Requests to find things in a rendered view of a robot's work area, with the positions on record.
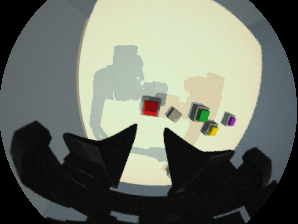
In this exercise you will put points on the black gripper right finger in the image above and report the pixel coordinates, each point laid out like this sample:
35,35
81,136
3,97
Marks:
186,162

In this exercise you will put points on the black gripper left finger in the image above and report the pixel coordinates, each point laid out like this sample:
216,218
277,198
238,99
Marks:
110,153

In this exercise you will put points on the yellow button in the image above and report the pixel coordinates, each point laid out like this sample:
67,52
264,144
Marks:
210,128

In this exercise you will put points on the green button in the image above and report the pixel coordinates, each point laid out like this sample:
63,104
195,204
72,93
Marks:
199,113

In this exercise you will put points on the purple button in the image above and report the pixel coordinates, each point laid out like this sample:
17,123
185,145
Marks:
228,120

